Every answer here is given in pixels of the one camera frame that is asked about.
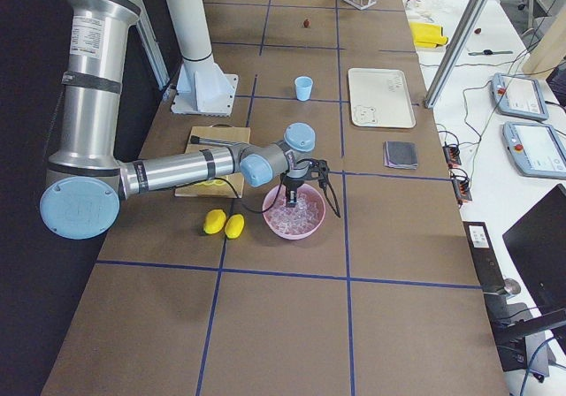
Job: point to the cream bear tray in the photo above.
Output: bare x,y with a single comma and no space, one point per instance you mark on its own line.
380,98

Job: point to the wooden cutting board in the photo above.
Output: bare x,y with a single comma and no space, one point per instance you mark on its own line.
216,188

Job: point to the yellow lemon near bowl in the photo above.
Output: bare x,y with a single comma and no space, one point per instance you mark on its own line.
234,226

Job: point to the aluminium frame post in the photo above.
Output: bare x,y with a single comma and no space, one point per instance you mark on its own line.
454,50

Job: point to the steel knife handle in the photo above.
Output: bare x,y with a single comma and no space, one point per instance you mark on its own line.
197,140

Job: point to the teach pendant tablet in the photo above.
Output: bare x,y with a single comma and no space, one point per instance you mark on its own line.
535,150
519,96

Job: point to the far teach pendant tablet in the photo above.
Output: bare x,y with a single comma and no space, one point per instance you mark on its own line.
519,96

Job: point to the grey folded cloth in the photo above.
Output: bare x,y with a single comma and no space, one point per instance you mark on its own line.
400,155

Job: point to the smart watch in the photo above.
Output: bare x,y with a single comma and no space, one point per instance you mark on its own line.
489,52

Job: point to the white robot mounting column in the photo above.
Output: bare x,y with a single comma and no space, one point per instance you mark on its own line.
202,87

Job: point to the black laptop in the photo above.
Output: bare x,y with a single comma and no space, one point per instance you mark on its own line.
536,245

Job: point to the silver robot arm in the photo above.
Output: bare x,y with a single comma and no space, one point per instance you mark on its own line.
85,182

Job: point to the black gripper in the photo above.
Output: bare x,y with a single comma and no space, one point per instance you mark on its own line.
294,183

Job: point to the yellow lemon outer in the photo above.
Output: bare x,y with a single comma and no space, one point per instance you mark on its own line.
214,221

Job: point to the pile of clear ice cubes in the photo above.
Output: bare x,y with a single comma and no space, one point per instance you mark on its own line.
305,217

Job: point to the light blue cup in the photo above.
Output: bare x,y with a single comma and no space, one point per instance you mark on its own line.
303,86

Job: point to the yellow folded cloth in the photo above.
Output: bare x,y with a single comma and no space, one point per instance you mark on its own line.
427,35

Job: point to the near teach pendant tablet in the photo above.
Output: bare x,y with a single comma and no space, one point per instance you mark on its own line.
535,150

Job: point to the pink bowl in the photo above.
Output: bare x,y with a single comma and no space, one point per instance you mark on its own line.
269,201

